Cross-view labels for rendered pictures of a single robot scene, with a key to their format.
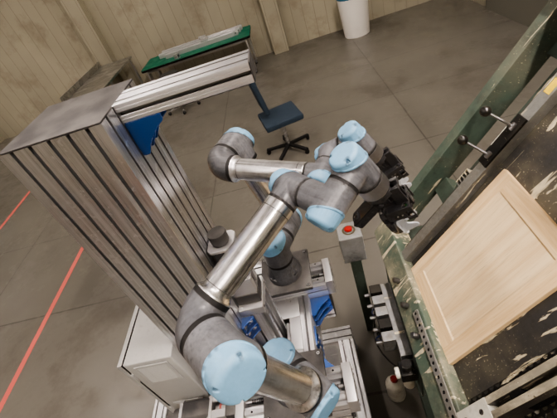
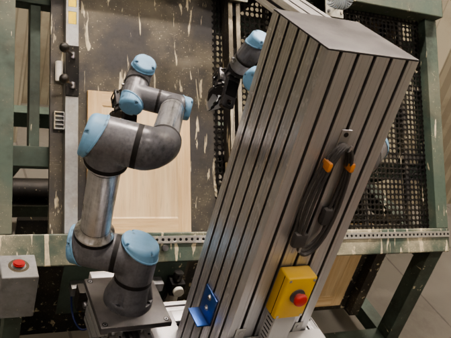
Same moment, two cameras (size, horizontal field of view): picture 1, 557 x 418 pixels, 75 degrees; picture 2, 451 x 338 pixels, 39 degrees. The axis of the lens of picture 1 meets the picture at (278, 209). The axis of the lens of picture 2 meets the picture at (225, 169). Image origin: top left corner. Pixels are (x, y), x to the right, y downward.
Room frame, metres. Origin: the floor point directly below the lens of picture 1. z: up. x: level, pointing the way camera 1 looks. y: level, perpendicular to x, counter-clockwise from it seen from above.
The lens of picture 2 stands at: (1.98, 1.31, 2.34)
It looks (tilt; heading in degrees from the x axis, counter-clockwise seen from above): 27 degrees down; 228
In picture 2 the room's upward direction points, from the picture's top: 17 degrees clockwise
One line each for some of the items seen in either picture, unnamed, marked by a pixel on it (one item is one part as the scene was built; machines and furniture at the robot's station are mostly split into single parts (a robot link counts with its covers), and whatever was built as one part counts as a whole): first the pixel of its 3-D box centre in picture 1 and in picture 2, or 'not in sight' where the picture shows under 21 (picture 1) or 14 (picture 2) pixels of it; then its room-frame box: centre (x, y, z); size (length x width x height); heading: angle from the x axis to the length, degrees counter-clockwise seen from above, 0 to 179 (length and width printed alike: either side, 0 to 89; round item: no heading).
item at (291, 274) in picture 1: (282, 264); (130, 287); (1.09, 0.07, 1.09); 0.15 x 0.15 x 0.10
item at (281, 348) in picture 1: (282, 362); not in sight; (0.59, 0.16, 1.20); 0.13 x 0.12 x 0.14; 28
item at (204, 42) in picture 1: (202, 62); not in sight; (7.41, 0.34, 0.40); 2.13 x 0.80 x 0.80; 79
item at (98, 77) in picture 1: (112, 96); not in sight; (7.23, 2.14, 0.47); 1.83 x 0.69 x 0.94; 169
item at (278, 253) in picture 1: (274, 245); (135, 256); (1.09, 0.07, 1.20); 0.13 x 0.12 x 0.14; 144
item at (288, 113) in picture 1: (277, 113); not in sight; (3.83, -0.38, 0.51); 0.59 x 0.56 x 1.02; 72
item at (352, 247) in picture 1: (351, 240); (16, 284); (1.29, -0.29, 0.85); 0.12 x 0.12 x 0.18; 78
